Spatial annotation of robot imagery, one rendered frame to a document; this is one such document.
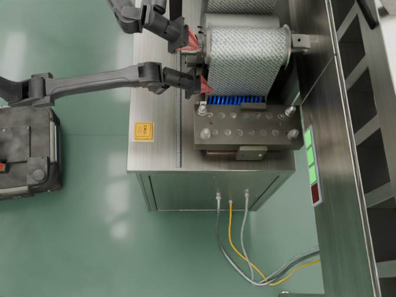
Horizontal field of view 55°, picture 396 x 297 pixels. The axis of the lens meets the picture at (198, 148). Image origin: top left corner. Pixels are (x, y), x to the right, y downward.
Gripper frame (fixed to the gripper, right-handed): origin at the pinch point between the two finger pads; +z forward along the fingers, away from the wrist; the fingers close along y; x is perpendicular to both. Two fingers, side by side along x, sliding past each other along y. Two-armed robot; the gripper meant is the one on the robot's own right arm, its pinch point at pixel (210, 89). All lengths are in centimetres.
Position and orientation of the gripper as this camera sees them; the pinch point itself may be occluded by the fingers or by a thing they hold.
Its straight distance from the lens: 142.1
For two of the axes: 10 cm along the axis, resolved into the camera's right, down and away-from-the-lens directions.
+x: 5.4, -3.0, -7.8
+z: 8.4, 1.8, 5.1
